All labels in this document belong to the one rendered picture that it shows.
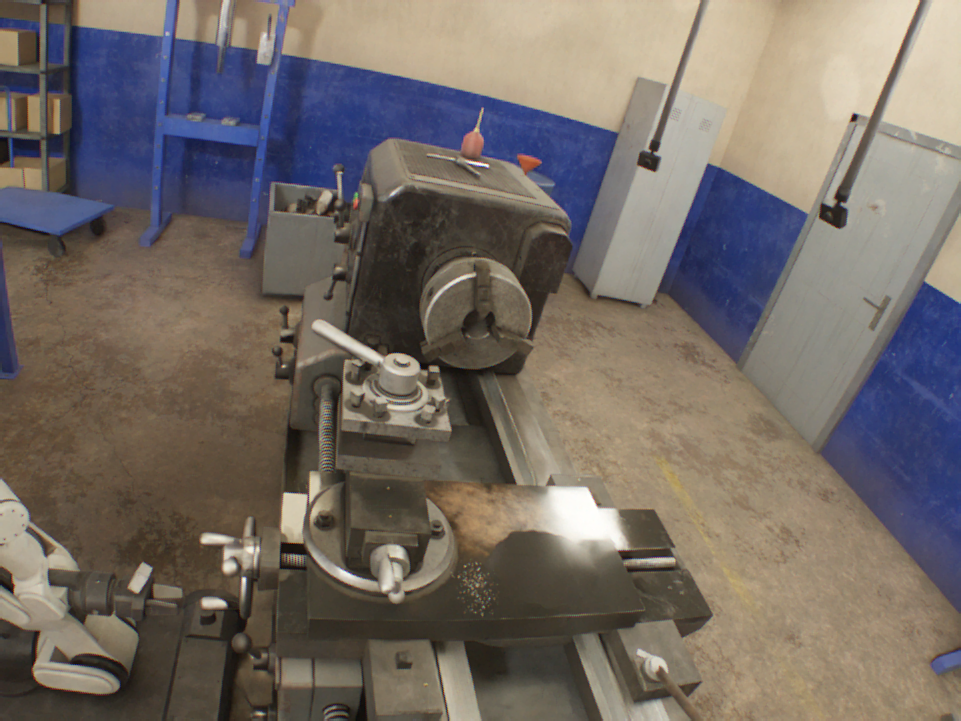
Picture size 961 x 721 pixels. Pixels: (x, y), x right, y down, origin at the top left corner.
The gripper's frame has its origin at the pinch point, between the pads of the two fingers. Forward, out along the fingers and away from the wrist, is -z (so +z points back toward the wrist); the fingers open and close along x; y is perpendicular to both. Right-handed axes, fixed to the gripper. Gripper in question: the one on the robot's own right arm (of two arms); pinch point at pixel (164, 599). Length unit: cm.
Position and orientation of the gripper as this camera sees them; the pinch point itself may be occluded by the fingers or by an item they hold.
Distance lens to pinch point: 131.0
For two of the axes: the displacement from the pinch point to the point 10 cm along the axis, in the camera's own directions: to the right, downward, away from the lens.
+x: -2.9, -2.0, 9.4
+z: -9.4, -1.1, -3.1
